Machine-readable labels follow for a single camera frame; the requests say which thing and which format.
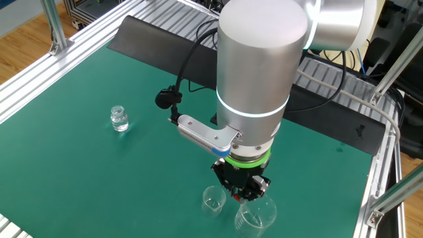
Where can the small glass beaker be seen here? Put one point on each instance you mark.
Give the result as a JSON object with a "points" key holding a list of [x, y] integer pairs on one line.
{"points": [[213, 205]]}

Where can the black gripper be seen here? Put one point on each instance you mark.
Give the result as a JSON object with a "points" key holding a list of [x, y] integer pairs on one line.
{"points": [[244, 176]]}

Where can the black office chair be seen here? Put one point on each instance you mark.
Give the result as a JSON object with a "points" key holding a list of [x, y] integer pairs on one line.
{"points": [[413, 125]]}

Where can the green table mat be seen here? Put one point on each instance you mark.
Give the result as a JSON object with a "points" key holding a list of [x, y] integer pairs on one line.
{"points": [[99, 182]]}

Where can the large glass beaker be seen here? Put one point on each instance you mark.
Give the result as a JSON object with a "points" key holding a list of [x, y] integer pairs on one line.
{"points": [[261, 215]]}

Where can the aluminium frame post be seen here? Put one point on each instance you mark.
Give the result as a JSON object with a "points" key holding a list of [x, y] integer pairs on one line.
{"points": [[396, 66], [54, 26], [396, 195]]}

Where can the small clear glass bottle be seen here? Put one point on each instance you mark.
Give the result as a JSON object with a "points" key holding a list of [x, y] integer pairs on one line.
{"points": [[119, 124]]}

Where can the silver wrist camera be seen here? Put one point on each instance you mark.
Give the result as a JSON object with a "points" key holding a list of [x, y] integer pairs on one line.
{"points": [[205, 132]]}

